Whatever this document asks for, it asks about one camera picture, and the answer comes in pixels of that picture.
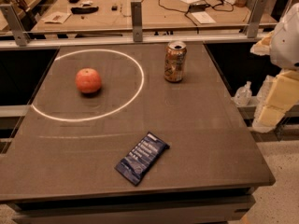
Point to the left metal bracket post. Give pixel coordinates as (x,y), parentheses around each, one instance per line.
(19,34)

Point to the black power adapter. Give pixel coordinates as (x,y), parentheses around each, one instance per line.
(196,7)

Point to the small black block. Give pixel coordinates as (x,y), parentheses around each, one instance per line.
(114,7)

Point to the paper envelope on table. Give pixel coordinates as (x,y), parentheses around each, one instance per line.
(56,17)

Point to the metal bracket post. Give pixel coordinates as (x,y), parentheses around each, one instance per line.
(19,34)
(255,18)
(136,16)

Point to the orange soda can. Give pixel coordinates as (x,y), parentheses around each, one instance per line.
(175,61)

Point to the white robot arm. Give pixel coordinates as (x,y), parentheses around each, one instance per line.
(284,47)

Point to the wooden back table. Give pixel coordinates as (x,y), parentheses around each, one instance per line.
(157,15)

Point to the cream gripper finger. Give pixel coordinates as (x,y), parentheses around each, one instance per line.
(276,96)
(262,47)

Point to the red apple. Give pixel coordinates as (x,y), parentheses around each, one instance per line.
(88,80)

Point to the white paper card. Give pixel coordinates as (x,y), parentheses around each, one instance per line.
(203,18)

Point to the blue rxbar blueberry wrapper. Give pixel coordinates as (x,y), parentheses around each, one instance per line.
(141,157)

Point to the horizontal metal rail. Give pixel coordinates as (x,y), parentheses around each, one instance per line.
(116,40)

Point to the black tool on table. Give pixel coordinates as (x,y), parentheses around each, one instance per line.
(84,10)

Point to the right metal bracket post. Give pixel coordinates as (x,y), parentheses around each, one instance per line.
(255,18)

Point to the middle metal bracket post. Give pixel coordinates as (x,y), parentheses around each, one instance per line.
(136,16)

